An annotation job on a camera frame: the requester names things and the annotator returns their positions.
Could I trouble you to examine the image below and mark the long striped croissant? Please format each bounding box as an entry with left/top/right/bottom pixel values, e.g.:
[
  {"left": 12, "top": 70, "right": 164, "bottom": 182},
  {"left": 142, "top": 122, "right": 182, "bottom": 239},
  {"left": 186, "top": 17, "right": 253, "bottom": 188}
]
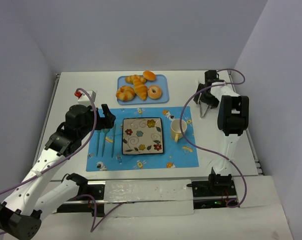
[{"left": 133, "top": 77, "right": 148, "bottom": 101}]

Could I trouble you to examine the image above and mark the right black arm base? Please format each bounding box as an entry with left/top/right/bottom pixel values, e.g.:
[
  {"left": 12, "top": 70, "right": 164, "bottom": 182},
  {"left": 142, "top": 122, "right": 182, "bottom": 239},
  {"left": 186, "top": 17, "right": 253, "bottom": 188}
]
[{"left": 186, "top": 173, "right": 238, "bottom": 210}]

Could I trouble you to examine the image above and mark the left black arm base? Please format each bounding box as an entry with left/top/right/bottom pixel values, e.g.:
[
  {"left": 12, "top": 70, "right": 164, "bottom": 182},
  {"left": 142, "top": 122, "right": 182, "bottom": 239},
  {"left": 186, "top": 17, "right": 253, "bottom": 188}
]
[{"left": 56, "top": 181, "right": 105, "bottom": 217}]

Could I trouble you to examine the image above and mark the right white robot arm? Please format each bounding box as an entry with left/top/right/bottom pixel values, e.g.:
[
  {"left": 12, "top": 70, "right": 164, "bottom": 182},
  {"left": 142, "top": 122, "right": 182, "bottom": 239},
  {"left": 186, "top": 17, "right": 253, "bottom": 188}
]
[{"left": 193, "top": 70, "right": 249, "bottom": 176}]

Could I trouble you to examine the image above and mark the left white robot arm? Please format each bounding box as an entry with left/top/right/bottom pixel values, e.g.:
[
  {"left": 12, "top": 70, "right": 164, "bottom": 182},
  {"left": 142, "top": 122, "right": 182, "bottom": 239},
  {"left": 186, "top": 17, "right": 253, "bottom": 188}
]
[{"left": 0, "top": 104, "right": 116, "bottom": 240}]

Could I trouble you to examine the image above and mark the round twisted bread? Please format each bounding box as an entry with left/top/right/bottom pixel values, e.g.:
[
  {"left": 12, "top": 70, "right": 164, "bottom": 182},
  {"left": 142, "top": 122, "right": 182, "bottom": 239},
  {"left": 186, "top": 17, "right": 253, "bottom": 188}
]
[{"left": 116, "top": 85, "right": 135, "bottom": 102}]

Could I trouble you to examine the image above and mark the teal knife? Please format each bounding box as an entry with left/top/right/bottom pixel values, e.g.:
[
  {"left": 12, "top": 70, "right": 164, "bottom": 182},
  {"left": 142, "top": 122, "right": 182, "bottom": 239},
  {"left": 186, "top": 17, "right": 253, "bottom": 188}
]
[{"left": 111, "top": 124, "right": 116, "bottom": 158}]

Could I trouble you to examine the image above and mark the teal fork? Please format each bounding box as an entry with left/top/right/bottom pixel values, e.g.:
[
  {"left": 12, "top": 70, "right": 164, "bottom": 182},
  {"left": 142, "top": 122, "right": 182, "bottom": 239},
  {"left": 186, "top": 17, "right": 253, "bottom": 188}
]
[{"left": 96, "top": 129, "right": 102, "bottom": 156}]

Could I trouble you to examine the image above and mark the blue cartoon placemat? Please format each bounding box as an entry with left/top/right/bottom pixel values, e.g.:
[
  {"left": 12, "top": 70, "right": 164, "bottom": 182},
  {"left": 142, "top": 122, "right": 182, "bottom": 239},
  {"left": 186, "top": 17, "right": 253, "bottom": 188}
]
[{"left": 86, "top": 106, "right": 199, "bottom": 172}]

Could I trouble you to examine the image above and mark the square floral ceramic plate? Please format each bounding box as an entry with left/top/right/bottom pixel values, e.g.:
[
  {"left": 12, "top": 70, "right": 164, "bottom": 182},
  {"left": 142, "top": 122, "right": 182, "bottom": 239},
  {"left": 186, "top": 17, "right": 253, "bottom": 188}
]
[{"left": 122, "top": 117, "right": 164, "bottom": 156}]

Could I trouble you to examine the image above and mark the light blue tray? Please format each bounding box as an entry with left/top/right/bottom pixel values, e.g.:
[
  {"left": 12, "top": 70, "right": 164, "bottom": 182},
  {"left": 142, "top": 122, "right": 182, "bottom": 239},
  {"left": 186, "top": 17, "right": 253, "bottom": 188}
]
[{"left": 117, "top": 74, "right": 169, "bottom": 105}]

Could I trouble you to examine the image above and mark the cream yellow mug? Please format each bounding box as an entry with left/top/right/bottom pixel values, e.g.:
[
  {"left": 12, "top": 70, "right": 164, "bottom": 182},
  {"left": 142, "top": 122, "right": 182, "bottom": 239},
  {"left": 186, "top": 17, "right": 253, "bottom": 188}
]
[{"left": 170, "top": 118, "right": 187, "bottom": 143}]

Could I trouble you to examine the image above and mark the small croissant back left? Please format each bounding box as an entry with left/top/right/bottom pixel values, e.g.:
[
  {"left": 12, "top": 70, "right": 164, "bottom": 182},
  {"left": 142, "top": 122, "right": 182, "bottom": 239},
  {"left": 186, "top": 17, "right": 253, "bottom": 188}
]
[{"left": 125, "top": 74, "right": 147, "bottom": 84}]

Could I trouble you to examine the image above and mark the round orange bun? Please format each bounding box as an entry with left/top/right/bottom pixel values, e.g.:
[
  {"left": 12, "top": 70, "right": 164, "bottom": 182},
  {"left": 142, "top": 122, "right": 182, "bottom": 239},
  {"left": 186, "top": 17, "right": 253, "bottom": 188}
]
[{"left": 143, "top": 70, "right": 156, "bottom": 81}]

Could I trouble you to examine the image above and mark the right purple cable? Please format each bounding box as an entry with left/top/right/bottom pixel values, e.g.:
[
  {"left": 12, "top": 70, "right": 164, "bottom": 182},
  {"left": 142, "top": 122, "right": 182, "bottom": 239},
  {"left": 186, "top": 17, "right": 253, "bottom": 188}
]
[{"left": 179, "top": 68, "right": 248, "bottom": 209}]

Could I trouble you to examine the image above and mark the purple cable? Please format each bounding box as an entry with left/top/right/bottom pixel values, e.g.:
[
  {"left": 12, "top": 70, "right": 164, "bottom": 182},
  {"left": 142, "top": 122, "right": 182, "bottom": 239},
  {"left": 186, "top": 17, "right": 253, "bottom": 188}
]
[
  {"left": 0, "top": 87, "right": 124, "bottom": 238},
  {"left": 179, "top": 68, "right": 248, "bottom": 209}
]

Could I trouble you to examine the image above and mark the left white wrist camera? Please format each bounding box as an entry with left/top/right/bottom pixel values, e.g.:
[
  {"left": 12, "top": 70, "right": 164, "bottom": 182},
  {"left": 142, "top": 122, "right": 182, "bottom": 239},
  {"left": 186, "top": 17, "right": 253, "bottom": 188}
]
[{"left": 74, "top": 90, "right": 96, "bottom": 107}]

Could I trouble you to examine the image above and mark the glazed ring donut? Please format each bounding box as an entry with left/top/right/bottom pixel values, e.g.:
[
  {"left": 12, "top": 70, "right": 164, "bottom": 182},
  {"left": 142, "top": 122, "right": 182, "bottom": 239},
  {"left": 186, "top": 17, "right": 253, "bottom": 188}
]
[{"left": 147, "top": 85, "right": 162, "bottom": 100}]

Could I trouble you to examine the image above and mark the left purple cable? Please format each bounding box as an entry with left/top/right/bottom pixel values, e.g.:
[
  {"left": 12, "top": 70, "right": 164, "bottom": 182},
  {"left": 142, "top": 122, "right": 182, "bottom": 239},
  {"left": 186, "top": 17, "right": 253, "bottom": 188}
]
[{"left": 0, "top": 87, "right": 124, "bottom": 238}]

